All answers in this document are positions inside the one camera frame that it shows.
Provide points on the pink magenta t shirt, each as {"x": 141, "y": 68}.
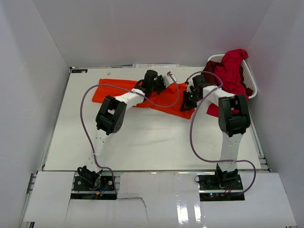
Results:
{"x": 232, "y": 57}

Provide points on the white perforated laundry basket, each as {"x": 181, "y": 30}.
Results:
{"x": 248, "y": 78}

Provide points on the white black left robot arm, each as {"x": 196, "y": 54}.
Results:
{"x": 110, "y": 117}

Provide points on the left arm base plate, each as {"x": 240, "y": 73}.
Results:
{"x": 103, "y": 190}

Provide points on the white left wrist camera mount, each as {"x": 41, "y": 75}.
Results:
{"x": 169, "y": 79}

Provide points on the printed paper sheet at wall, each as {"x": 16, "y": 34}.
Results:
{"x": 154, "y": 65}

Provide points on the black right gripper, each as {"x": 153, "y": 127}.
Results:
{"x": 185, "y": 105}

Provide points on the orange t shirt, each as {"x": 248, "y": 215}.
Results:
{"x": 168, "y": 101}

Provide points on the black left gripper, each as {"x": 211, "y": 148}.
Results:
{"x": 160, "y": 79}

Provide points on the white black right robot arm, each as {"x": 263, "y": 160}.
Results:
{"x": 233, "y": 120}

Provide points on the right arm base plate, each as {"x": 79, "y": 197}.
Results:
{"x": 211, "y": 191}

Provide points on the maroon t shirt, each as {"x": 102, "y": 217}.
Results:
{"x": 231, "y": 76}

